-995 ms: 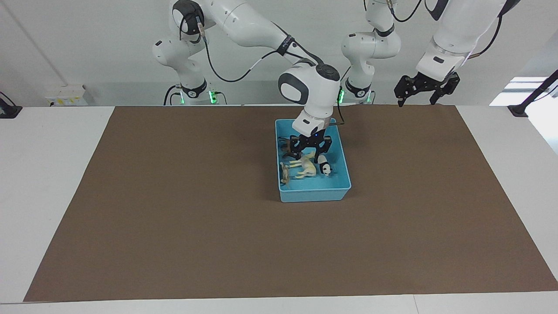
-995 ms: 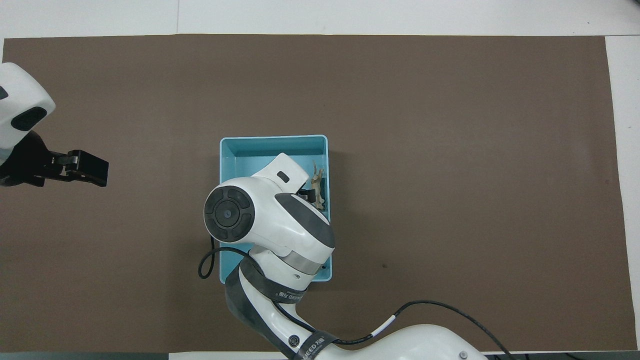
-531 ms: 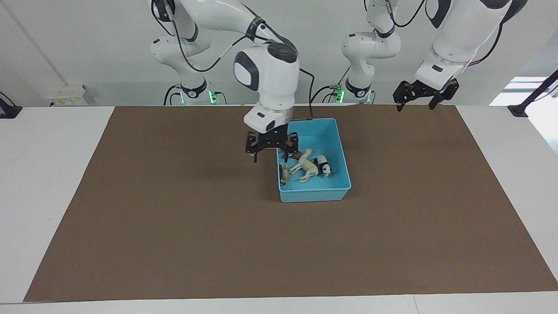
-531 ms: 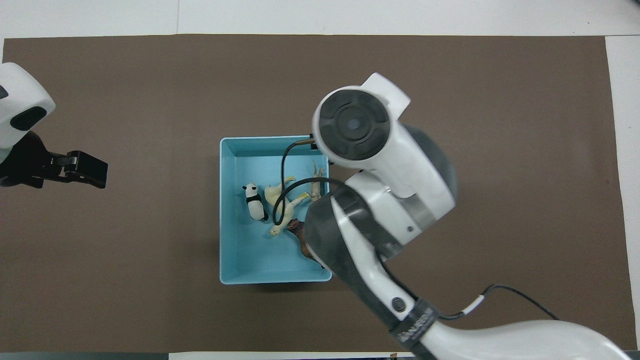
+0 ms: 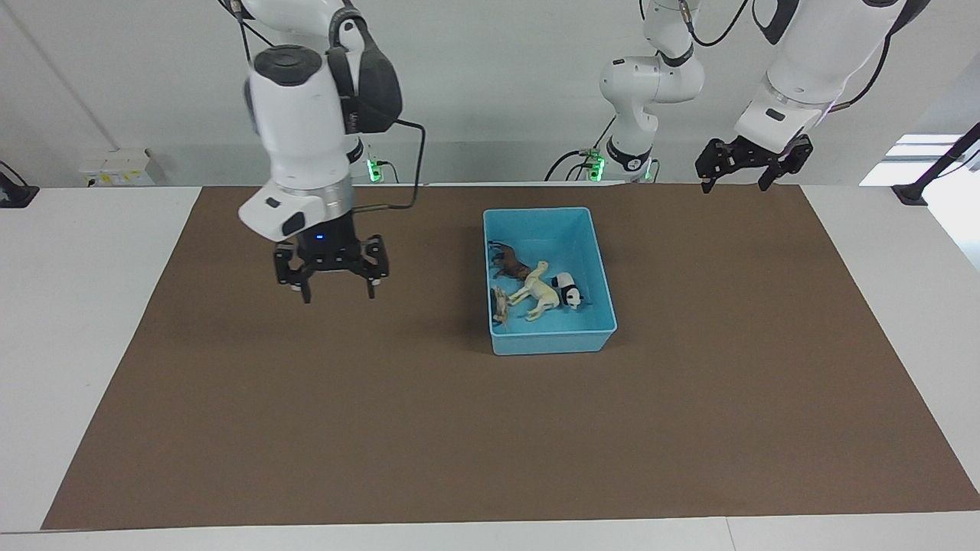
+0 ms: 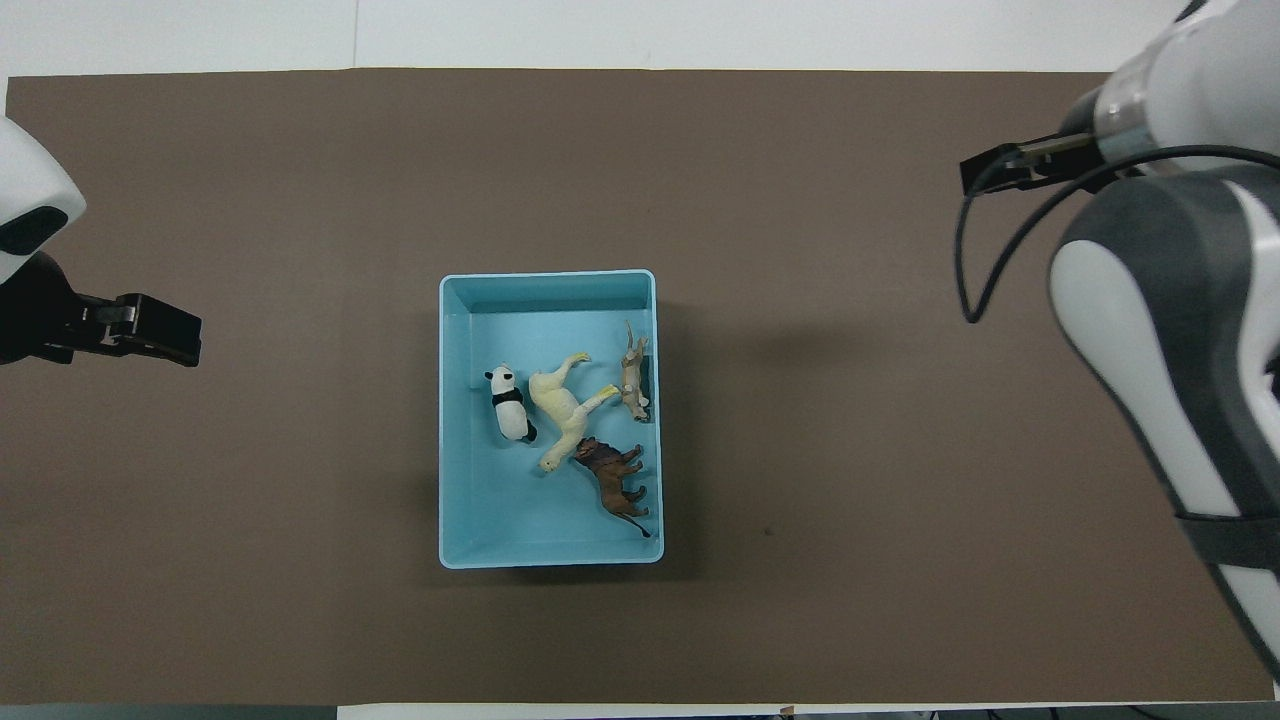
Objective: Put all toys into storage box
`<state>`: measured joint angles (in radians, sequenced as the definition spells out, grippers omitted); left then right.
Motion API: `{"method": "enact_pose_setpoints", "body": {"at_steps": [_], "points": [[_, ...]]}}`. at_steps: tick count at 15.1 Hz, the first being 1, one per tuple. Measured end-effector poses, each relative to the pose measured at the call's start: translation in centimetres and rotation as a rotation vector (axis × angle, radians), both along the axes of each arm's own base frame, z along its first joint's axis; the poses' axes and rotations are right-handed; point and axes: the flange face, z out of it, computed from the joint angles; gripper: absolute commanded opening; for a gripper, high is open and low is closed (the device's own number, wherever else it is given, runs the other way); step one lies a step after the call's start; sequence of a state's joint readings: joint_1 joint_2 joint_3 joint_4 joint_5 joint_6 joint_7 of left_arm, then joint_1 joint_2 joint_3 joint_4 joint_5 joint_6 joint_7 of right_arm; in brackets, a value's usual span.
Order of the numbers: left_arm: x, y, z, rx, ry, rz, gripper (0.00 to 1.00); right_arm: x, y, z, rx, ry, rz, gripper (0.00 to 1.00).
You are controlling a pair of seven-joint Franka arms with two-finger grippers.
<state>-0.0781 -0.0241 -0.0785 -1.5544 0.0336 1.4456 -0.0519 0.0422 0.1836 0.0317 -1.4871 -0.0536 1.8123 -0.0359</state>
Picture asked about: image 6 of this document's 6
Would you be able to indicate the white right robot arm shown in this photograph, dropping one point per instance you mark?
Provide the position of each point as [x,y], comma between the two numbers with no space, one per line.
[1150,350]

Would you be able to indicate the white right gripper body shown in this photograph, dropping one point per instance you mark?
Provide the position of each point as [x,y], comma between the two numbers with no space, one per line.
[1085,130]

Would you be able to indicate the black and white panda toy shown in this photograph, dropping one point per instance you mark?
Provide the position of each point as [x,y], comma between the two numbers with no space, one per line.
[512,410]

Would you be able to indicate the brown lion toy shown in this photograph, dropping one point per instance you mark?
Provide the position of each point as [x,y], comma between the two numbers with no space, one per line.
[610,475]

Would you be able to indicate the orange striped tiger toy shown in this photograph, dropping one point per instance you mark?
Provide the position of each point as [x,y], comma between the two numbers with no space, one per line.
[632,375]

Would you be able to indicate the brown table mat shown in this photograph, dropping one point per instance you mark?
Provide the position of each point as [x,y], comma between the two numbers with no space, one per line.
[900,550]

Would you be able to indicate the light blue storage box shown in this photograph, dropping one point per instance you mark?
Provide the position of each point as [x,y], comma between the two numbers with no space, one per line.
[500,510]

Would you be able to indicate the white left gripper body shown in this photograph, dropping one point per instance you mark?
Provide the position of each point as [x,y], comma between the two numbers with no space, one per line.
[35,180]

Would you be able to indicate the cream llama toy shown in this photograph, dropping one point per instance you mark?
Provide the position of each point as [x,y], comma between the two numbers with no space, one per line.
[560,405]

